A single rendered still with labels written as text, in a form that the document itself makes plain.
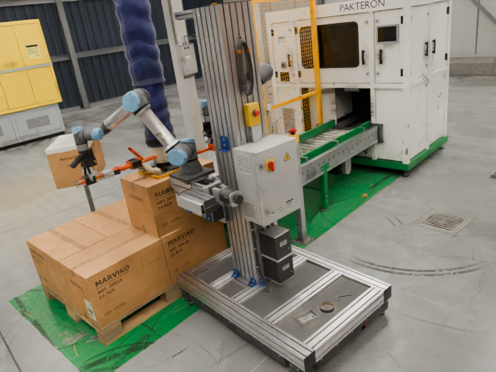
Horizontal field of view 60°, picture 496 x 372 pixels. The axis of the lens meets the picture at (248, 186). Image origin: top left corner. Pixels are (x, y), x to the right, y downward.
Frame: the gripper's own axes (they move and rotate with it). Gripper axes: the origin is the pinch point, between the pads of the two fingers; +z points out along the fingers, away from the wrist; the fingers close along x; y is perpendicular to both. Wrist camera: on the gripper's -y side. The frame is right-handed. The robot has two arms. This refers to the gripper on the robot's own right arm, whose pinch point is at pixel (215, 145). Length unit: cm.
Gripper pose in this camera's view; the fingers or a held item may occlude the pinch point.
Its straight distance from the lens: 324.3
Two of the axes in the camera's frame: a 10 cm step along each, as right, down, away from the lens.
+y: -7.2, 3.4, -6.0
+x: 6.8, 1.9, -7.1
